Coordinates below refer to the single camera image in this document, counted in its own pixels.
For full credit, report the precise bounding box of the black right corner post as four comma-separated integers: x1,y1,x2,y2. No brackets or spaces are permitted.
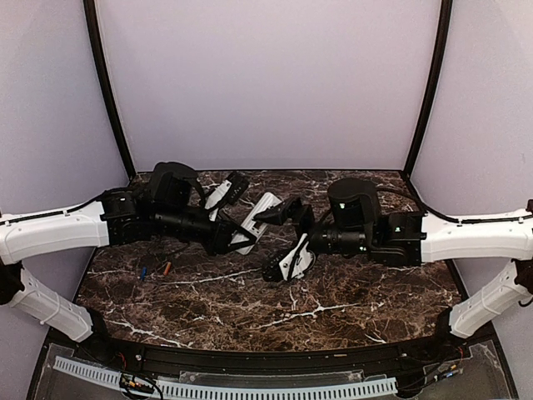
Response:
402,0,453,181

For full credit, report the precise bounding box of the black corner post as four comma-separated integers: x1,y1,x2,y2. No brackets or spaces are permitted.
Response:
402,0,453,181
82,0,137,180

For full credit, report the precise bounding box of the orange battery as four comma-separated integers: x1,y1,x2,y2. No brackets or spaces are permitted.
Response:
163,262,172,276

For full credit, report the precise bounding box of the black front table rail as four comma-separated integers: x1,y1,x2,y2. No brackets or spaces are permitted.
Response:
75,337,460,376

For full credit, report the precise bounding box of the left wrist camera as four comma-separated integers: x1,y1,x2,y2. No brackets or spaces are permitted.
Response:
227,171,249,205

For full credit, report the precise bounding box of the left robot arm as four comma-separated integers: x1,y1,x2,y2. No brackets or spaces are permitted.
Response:
1,162,257,363

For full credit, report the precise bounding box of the white slotted cable duct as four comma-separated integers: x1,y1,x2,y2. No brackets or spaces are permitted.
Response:
52,356,398,399

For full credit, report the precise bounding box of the black left corner post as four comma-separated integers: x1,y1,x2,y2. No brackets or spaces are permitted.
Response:
82,0,137,180

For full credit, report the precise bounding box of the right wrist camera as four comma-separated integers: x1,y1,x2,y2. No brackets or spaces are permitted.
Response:
262,249,291,283

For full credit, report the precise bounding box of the white remote control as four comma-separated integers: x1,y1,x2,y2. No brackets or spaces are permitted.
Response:
231,192,281,255

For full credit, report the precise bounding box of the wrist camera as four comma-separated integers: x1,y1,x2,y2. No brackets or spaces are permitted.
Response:
262,249,291,283
227,171,249,205

